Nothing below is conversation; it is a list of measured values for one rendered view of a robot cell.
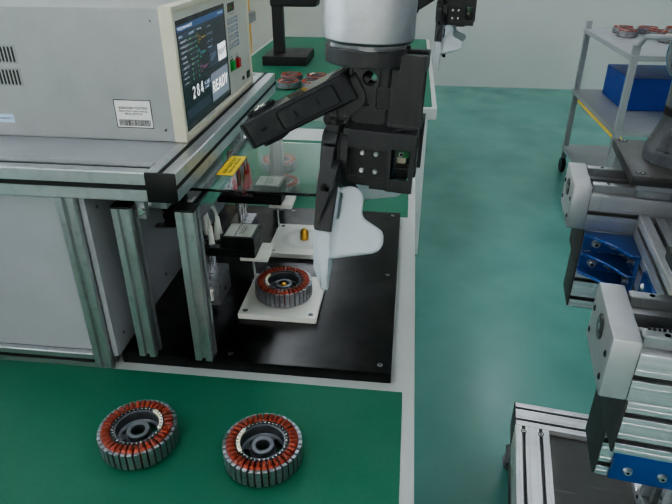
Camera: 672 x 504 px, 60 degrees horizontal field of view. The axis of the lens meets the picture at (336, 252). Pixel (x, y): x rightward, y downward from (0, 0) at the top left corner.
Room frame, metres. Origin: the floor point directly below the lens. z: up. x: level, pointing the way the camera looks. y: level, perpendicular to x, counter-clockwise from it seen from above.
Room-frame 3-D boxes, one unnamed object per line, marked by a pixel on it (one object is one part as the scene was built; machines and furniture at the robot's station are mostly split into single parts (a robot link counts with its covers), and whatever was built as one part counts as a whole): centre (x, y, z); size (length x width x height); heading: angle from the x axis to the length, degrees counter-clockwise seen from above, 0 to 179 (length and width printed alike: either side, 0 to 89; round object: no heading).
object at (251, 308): (0.98, 0.10, 0.78); 0.15 x 0.15 x 0.01; 83
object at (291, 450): (0.60, 0.10, 0.77); 0.11 x 0.11 x 0.04
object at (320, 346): (1.11, 0.10, 0.76); 0.64 x 0.47 x 0.02; 173
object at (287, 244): (1.22, 0.07, 0.78); 0.15 x 0.15 x 0.01; 83
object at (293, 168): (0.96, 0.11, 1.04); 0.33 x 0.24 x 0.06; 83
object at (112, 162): (1.14, 0.41, 1.09); 0.68 x 0.44 x 0.05; 173
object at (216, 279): (1.00, 0.25, 0.80); 0.07 x 0.05 x 0.06; 173
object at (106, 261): (1.13, 0.34, 0.92); 0.66 x 0.01 x 0.30; 173
